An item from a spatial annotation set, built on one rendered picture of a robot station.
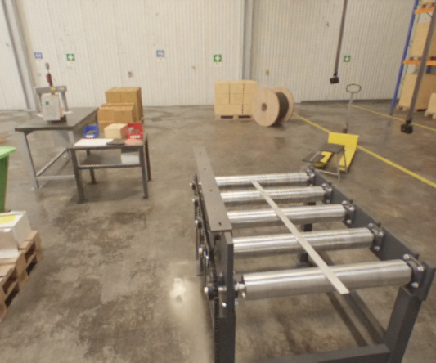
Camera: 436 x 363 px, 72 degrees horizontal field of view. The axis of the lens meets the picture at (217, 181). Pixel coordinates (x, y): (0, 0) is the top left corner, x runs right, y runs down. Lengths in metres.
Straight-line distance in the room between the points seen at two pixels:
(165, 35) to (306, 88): 5.59
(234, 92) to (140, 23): 4.36
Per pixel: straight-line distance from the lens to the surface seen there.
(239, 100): 9.12
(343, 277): 1.54
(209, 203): 1.45
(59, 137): 5.81
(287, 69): 12.40
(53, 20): 12.26
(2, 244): 3.06
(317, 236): 1.76
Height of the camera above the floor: 1.83
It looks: 23 degrees down
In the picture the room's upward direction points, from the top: straight up
